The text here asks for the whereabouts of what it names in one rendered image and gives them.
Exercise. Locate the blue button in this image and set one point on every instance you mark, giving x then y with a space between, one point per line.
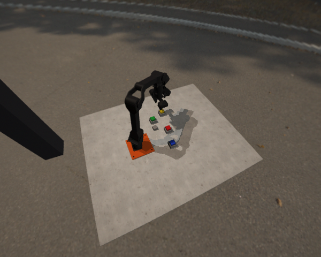
172 143

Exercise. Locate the green button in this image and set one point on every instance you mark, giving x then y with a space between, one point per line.
152 120

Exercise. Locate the yellow button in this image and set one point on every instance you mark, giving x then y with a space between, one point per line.
161 112

